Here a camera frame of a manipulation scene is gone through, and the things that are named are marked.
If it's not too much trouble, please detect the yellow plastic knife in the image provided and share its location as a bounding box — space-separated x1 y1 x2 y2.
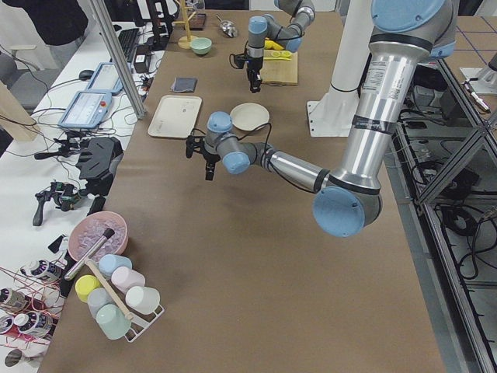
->
263 57 292 61

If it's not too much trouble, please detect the bamboo cutting board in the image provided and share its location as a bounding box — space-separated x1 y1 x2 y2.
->
260 50 298 85

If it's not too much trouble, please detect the lower lemon slice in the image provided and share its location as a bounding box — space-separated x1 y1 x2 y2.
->
271 51 292 59

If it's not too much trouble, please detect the metal muddler black tip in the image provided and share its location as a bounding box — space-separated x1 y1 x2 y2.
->
64 228 115 281

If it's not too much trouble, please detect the cream round plate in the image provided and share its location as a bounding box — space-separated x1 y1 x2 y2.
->
230 103 269 131

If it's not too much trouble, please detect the wooden cup tree stand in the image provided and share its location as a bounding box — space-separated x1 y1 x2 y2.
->
172 0 197 50

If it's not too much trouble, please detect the steel scoop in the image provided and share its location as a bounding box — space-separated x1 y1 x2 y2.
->
216 14 238 38

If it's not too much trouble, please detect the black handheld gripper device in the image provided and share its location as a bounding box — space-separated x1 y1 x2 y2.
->
32 181 82 226

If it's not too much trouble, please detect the white cup rack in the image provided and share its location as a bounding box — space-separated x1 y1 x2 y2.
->
83 259 165 344

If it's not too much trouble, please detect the black keyboard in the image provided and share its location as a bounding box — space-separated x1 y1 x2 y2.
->
117 28 140 63

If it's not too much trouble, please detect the pink cup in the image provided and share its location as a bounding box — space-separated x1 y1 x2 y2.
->
110 266 145 294

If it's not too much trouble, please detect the yellow cup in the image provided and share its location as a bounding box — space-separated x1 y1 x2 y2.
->
75 274 102 303

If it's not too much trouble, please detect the white cup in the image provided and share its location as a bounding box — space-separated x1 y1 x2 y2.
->
125 286 160 315

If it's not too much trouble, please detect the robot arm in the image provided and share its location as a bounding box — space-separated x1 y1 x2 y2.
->
245 0 315 93
186 1 459 237

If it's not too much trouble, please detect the teach pendant far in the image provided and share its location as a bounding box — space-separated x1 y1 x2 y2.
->
86 62 123 95

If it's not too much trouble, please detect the teach pendant near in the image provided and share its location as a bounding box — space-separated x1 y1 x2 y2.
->
58 89 113 130

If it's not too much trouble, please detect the teach pendant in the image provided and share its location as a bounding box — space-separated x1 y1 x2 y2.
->
86 62 123 95
58 89 113 130

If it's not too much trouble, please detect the mint green bowl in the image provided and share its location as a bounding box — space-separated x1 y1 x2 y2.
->
190 37 213 56

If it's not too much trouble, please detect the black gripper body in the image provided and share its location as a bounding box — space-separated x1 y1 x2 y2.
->
201 136 221 166
247 56 263 78

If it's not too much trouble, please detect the mint cup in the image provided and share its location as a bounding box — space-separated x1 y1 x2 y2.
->
96 304 131 340

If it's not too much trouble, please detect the cream rabbit tray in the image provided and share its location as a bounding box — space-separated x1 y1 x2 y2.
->
148 95 202 139

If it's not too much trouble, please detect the grey folded cloth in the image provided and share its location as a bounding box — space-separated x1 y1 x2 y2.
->
171 77 197 93

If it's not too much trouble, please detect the pink bowl with ice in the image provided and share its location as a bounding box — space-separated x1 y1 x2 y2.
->
68 211 128 262

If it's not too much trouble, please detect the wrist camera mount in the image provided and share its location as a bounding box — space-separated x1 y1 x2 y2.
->
229 53 249 70
186 135 205 159

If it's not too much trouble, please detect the grey cup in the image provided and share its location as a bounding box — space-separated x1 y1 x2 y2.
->
87 288 113 319

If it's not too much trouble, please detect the blue cup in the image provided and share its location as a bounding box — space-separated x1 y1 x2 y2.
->
98 254 133 279

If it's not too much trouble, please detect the aluminium frame post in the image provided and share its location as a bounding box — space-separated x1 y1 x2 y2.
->
89 0 145 120

